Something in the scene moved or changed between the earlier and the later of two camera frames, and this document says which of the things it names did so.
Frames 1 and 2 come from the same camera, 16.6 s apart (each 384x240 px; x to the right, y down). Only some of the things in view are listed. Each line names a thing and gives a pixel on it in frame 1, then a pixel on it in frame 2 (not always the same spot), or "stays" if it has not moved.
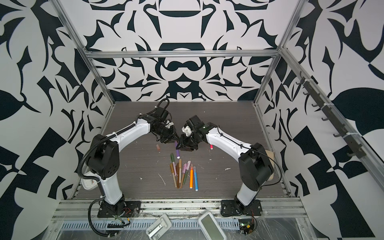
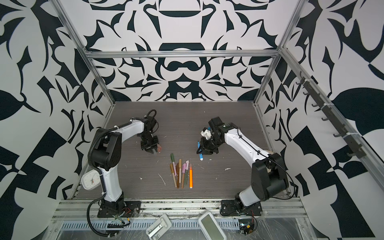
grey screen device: x=210 y=229 stays
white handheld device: x=156 y=231 stays
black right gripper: x=184 y=145 to x=202 y=150
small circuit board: x=246 y=228 stays
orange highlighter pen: x=191 y=176 stays
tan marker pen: x=172 y=170 stays
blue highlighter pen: x=196 y=179 to x=200 y=155
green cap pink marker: x=172 y=160 stays
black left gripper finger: x=163 y=139 to x=147 y=148
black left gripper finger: x=175 y=137 to x=154 y=148
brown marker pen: x=178 y=175 stays
